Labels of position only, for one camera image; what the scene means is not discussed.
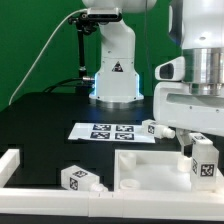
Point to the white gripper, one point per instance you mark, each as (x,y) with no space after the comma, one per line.
(174,106)

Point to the white square tabletop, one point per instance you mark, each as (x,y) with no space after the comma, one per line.
(152,170)

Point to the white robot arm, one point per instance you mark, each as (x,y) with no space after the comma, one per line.
(190,90)

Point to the white obstacle fence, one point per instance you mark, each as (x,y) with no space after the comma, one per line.
(127,203)

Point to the white fiducial tag sheet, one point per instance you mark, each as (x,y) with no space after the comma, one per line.
(109,132)

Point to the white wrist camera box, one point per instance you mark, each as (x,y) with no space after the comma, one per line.
(173,70)

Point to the background camera on stand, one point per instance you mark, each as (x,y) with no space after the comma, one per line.
(86,24)

